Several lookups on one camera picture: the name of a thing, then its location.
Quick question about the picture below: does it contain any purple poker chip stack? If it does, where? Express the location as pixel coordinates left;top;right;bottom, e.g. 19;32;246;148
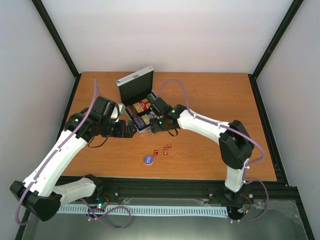
133;116;146;131

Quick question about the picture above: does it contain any blue playing card deck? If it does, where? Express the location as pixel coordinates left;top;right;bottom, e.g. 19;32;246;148
140;111;157;126

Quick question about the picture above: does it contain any brown poker chip stack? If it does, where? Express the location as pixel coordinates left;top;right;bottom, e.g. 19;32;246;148
126;105;138;118

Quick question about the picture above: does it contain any red playing card deck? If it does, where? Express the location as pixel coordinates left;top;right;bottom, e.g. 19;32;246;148
132;98;151;113

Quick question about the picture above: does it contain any green poker chip stack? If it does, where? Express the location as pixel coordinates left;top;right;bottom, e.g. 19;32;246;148
147;93;157;103

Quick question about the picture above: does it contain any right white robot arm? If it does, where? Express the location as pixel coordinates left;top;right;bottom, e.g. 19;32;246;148
150;104;254;194

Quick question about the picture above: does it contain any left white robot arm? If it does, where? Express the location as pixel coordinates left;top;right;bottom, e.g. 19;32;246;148
10;109;137;222

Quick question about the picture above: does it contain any aluminium poker case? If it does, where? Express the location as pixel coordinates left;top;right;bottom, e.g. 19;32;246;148
115;66;157;134

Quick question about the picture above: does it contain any blue small blind button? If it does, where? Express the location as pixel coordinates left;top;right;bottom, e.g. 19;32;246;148
143;155;154;166

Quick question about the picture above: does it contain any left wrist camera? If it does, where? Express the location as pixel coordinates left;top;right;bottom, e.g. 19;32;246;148
110;103;126;121

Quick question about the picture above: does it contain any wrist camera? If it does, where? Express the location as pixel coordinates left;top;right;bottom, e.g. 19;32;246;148
110;103;126;121
150;97;173;116

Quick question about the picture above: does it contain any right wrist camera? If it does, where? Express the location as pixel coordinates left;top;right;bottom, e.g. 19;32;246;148
150;97;173;116

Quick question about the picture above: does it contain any black aluminium frame rail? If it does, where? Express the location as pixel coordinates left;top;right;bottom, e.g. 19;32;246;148
98;177;302;207

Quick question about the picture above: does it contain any light blue cable duct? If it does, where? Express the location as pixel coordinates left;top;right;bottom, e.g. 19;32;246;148
58;202;229;217

